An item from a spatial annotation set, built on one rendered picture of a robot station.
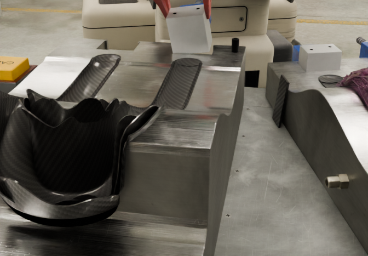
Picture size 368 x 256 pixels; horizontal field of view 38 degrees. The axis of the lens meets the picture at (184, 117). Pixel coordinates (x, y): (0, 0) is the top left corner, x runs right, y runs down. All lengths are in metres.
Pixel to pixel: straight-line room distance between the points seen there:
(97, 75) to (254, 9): 0.47
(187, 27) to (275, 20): 0.68
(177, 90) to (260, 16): 0.48
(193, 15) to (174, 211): 0.34
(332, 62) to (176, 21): 0.23
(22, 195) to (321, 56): 0.48
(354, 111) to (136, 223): 0.26
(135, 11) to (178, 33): 0.60
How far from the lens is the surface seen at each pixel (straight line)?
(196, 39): 0.71
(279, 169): 0.63
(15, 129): 0.50
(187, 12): 0.71
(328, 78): 0.76
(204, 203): 0.41
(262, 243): 0.52
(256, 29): 1.08
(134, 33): 1.31
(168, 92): 0.62
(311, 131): 0.63
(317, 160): 0.62
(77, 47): 0.76
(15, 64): 0.88
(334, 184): 0.54
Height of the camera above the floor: 1.12
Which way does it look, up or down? 26 degrees down
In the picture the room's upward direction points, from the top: 1 degrees counter-clockwise
